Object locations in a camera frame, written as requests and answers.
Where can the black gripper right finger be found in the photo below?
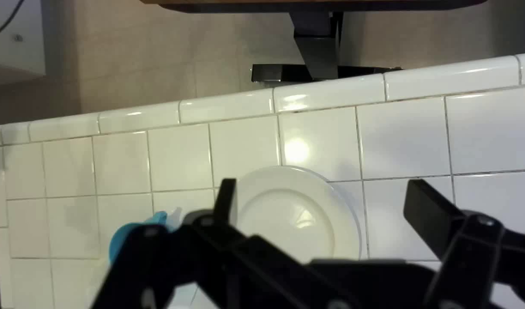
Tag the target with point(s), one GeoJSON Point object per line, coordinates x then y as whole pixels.
{"type": "Point", "coordinates": [478, 251]}

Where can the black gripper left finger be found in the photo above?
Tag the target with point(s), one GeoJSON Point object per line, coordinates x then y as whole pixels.
{"type": "Point", "coordinates": [204, 263]}

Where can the white round dinner plate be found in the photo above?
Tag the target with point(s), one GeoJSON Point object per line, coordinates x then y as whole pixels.
{"type": "Point", "coordinates": [296, 211]}

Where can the wooden table with black leg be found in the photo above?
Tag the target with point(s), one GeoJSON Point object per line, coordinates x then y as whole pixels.
{"type": "Point", "coordinates": [319, 45]}

